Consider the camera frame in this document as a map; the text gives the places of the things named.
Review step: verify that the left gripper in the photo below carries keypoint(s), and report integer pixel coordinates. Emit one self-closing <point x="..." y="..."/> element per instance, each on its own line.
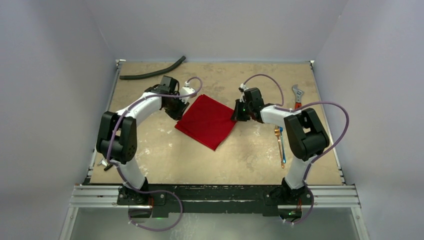
<point x="177" y="115"/>

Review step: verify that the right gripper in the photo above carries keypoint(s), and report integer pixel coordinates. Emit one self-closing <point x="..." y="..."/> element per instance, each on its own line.
<point x="240" y="110"/>

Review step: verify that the red cloth napkin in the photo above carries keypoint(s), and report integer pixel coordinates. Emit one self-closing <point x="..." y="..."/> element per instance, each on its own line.
<point x="207" y="121"/>

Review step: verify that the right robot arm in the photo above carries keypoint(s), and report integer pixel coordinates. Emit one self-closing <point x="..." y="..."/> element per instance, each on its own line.
<point x="306" y="134"/>

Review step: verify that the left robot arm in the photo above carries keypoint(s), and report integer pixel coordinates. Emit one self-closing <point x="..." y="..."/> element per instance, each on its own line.
<point x="117" y="139"/>

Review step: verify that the gold fork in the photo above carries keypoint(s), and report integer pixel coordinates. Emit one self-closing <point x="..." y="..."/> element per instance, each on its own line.
<point x="278" y="134"/>

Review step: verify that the blue utensil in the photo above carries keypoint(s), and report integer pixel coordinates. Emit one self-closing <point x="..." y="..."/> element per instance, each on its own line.
<point x="284" y="160"/>

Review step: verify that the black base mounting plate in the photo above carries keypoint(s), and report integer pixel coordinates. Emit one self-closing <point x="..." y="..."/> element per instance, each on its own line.
<point x="267" y="200"/>

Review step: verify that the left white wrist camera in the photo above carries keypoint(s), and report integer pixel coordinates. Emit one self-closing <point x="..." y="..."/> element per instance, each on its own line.
<point x="187" y="92"/>

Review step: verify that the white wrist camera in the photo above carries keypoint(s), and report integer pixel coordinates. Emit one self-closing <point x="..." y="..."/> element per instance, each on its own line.
<point x="187" y="92"/>
<point x="242" y="89"/>

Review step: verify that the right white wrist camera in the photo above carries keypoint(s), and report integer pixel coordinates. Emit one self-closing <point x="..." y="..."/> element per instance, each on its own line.
<point x="242" y="89"/>

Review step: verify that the adjustable wrench orange handle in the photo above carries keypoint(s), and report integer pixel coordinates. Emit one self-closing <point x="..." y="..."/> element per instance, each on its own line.
<point x="298" y="93"/>

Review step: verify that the black handled pliers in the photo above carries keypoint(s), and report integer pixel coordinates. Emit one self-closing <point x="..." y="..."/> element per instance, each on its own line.
<point x="106" y="166"/>

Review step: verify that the aluminium frame rail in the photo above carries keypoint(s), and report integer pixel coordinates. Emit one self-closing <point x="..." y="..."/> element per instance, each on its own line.
<point x="248" y="156"/>

